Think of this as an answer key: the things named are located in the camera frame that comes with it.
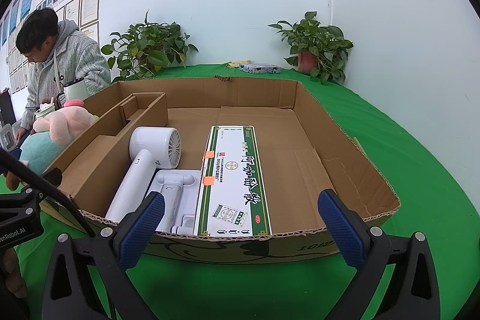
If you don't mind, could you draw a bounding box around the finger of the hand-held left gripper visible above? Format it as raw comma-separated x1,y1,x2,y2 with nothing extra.
19,167,63,199

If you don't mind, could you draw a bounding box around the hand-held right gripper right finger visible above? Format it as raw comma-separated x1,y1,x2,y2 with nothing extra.
317,189,442,320

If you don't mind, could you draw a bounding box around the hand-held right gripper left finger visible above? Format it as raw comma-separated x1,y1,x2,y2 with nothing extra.
41,190,166,320

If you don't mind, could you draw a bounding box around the white plastic tray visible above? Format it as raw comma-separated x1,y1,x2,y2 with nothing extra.
155,170,203,235

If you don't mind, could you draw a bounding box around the pink pig plush toy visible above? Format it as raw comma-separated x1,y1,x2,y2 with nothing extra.
5,99,100,192

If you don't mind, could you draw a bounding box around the white hair dryer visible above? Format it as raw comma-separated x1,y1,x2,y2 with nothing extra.
105,126,183,224

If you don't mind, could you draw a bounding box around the brown cardboard box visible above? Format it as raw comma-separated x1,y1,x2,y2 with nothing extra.
39,76,402,264

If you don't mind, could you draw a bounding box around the white and green medicine box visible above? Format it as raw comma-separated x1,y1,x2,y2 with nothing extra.
193,125,272,238

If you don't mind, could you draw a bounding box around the person's left hand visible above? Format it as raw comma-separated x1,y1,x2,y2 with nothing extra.
0,248,29,300

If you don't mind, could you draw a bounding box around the grey plastic stool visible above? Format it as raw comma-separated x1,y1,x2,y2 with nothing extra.
0,121,21,152

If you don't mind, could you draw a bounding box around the green patterned paper cup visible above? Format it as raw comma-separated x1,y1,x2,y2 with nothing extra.
34,103,58,122

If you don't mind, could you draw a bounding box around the white mug with dark lid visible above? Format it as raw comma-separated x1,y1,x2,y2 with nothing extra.
62,78,89,107

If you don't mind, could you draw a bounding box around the green tablecloth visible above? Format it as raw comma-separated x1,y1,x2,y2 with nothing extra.
13,64,467,320

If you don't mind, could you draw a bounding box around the large leafy green plant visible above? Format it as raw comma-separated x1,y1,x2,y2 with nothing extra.
100,10,199,82

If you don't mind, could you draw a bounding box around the red plant pot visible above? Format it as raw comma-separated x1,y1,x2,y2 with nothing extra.
297,51,319,75

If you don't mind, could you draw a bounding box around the patterned tissue pack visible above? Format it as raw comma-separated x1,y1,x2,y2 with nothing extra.
239,63,282,75

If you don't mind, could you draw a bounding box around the small leafy green plant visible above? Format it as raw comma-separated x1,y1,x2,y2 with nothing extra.
268,11,354,84

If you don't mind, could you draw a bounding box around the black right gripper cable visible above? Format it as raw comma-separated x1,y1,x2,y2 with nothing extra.
0,147,96,236

